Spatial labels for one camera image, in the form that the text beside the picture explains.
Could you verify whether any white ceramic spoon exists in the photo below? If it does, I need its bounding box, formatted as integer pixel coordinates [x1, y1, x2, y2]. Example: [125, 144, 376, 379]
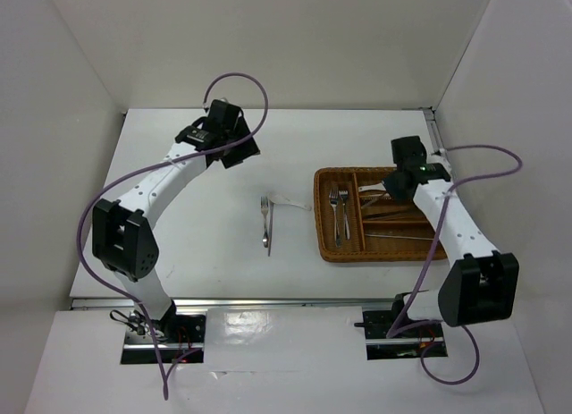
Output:
[268, 192, 312, 211]
[358, 183, 385, 192]
[358, 190, 390, 199]

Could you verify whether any silver fork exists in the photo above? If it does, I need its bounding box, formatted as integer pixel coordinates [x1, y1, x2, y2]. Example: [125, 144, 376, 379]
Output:
[329, 185, 341, 248]
[260, 196, 269, 248]
[339, 190, 351, 241]

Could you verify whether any silver knife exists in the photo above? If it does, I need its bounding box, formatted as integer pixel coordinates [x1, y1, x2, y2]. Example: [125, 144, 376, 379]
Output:
[267, 198, 274, 257]

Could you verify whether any silver chopstick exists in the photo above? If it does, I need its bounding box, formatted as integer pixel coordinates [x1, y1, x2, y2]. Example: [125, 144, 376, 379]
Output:
[365, 233, 433, 241]

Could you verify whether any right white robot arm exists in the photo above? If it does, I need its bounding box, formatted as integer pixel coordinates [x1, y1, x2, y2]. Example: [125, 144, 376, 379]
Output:
[383, 136, 519, 337]

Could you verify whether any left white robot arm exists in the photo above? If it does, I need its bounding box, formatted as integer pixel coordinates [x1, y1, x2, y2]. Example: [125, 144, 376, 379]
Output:
[92, 100, 259, 342]

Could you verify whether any brown wicker divided tray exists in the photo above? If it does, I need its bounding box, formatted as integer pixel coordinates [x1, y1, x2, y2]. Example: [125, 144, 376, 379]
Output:
[314, 167, 434, 263]

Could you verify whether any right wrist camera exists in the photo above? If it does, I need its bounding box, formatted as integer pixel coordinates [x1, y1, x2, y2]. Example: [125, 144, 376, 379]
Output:
[431, 148, 448, 165]

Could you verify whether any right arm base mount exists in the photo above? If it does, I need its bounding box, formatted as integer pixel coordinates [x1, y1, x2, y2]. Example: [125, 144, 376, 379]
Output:
[355, 308, 449, 360]

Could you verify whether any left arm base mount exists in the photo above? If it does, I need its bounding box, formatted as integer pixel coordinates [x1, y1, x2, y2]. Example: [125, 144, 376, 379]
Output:
[109, 309, 206, 365]

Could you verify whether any aluminium table rail front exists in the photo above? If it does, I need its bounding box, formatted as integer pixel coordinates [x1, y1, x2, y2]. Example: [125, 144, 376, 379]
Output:
[71, 298, 393, 310]

